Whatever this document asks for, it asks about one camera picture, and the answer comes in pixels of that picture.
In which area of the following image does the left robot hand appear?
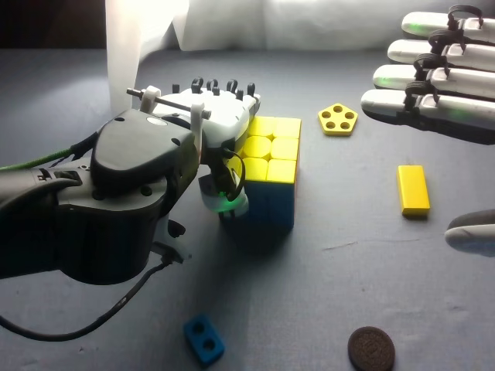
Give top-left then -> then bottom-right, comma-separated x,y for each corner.
152,76 -> 265,223

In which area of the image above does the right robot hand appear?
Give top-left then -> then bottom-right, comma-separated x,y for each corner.
360,4 -> 495,258

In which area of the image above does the Rubik's cube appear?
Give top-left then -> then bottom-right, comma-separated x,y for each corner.
220,114 -> 303,233

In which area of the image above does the yellow rectangular block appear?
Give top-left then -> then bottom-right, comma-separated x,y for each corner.
396,165 -> 432,220

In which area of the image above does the yellow pentagon block with holes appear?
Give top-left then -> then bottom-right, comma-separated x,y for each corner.
317,103 -> 359,137

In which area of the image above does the white backdrop sheet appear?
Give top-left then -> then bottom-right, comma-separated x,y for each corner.
104,0 -> 495,132

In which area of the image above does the grey table cloth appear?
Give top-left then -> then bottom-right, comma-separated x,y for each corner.
0,48 -> 495,371

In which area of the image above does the blue two-hole rectangular block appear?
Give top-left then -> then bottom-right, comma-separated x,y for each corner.
182,313 -> 226,366

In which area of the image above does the dark chocolate sandwich cookie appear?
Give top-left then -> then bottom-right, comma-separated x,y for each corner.
346,326 -> 396,371

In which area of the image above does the green braided cable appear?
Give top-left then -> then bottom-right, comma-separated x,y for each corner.
0,141 -> 100,174

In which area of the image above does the black camera cable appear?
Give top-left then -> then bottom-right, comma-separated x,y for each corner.
0,250 -> 183,342

